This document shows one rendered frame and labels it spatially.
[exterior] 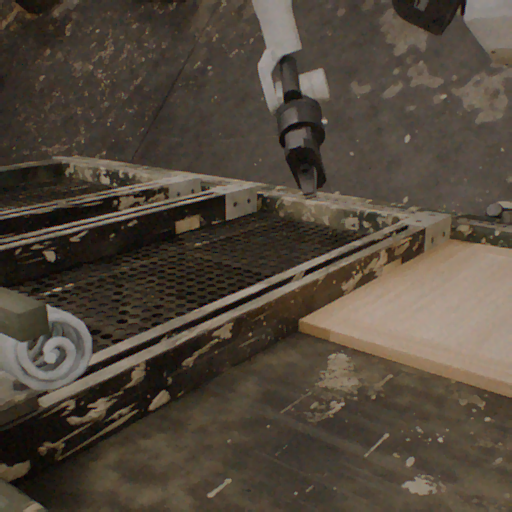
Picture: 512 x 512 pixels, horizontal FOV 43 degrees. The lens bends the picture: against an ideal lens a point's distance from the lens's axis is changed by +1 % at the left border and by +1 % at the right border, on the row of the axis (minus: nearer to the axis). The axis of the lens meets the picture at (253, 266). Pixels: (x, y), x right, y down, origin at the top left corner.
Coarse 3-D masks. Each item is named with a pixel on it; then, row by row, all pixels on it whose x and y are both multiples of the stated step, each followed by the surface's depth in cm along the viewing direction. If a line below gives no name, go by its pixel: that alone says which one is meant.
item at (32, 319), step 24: (0, 288) 41; (0, 312) 39; (24, 312) 38; (48, 312) 50; (0, 336) 51; (24, 336) 38; (48, 336) 56; (72, 336) 53; (0, 360) 51; (24, 360) 48; (48, 360) 43; (72, 360) 49; (48, 384) 50
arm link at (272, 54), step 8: (288, 40) 122; (296, 40) 123; (272, 48) 122; (280, 48) 122; (288, 48) 122; (296, 48) 123; (264, 56) 124; (272, 56) 123; (280, 56) 128; (264, 64) 123; (272, 64) 123; (264, 72) 124; (272, 72) 127; (264, 80) 125; (272, 80) 125; (264, 88) 125; (272, 88) 125; (272, 96) 125; (272, 104) 126; (272, 112) 127
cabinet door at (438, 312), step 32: (448, 256) 127; (480, 256) 127; (384, 288) 110; (416, 288) 110; (448, 288) 110; (480, 288) 110; (320, 320) 97; (352, 320) 97; (384, 320) 97; (416, 320) 97; (448, 320) 97; (480, 320) 97; (384, 352) 89; (416, 352) 86; (448, 352) 86; (480, 352) 87; (480, 384) 81
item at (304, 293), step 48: (384, 240) 118; (432, 240) 131; (288, 288) 95; (336, 288) 104; (144, 336) 79; (192, 336) 79; (240, 336) 86; (0, 384) 61; (96, 384) 68; (144, 384) 74; (192, 384) 80; (0, 432) 60; (48, 432) 64; (96, 432) 69
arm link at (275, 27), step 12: (264, 0) 119; (276, 0) 119; (288, 0) 120; (264, 12) 120; (276, 12) 120; (288, 12) 121; (264, 24) 122; (276, 24) 121; (288, 24) 121; (264, 36) 124; (276, 36) 121; (288, 36) 121
